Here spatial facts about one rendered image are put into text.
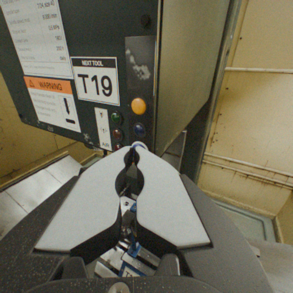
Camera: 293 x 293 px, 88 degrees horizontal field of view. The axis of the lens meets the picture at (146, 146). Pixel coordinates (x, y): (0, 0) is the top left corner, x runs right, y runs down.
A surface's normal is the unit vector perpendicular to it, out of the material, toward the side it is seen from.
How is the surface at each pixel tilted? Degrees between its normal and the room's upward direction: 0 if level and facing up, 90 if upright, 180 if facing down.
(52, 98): 90
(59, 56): 90
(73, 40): 90
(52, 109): 90
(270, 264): 24
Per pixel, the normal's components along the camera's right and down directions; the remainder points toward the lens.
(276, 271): -0.34, -0.90
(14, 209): 0.39, -0.70
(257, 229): 0.02, -0.87
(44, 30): -0.47, 0.43
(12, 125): 0.88, 0.25
